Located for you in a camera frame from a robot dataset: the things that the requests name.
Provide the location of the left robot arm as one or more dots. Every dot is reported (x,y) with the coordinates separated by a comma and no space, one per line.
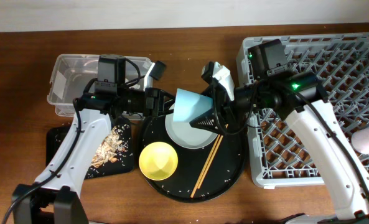
(54,197)

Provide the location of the grey plate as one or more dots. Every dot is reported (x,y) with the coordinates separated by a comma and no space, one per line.
(186,136)

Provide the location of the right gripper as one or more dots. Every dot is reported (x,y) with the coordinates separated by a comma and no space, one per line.
(224,104)

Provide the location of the pink cup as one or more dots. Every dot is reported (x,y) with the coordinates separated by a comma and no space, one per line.
(360,141)

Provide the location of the blue cup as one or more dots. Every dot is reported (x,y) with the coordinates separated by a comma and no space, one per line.
(190,105)

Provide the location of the food scraps and rice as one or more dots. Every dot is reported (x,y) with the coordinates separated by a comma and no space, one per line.
(113,146)

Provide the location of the black rectangular tray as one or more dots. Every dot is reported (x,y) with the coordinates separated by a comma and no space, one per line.
(125,164)

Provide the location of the yellow bowl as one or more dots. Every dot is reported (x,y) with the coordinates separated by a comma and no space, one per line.
(158,161)

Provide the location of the round black tray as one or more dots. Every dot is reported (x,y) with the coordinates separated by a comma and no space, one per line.
(226,168)

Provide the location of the wooden chopstick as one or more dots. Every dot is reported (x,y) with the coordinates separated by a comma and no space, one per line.
(210,159)
(195,187)

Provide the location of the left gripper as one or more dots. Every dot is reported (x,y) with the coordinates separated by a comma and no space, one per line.
(155,106)

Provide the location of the clear plastic bin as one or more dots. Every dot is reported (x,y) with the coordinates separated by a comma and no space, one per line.
(72,72)

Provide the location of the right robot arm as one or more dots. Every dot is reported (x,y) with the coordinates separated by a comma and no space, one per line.
(301,101)

